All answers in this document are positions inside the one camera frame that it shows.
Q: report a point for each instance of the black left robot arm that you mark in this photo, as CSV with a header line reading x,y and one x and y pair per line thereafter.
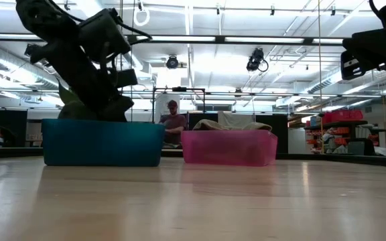
x,y
45,20

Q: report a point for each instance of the black overhead light bar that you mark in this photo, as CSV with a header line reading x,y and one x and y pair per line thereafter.
x,y
220,39

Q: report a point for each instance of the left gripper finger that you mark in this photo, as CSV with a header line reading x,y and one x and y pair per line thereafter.
x,y
94,108
117,108

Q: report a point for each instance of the blue plastic bin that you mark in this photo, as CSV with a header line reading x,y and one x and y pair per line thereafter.
x,y
102,144

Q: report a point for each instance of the pink translucent plastic bin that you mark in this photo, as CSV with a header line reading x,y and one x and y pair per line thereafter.
x,y
230,149

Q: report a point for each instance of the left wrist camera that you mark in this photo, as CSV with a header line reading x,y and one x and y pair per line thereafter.
x,y
102,33

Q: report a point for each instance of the tan bucket hat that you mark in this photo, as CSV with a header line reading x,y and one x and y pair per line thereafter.
x,y
213,125

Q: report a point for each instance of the black ceiling camera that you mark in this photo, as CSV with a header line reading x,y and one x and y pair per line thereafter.
x,y
256,60
172,62

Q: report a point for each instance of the shelf with red bins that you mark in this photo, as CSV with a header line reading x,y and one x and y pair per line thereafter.
x,y
342,134

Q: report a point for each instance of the black aluminium table frame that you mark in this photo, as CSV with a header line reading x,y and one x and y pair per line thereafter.
x,y
313,156

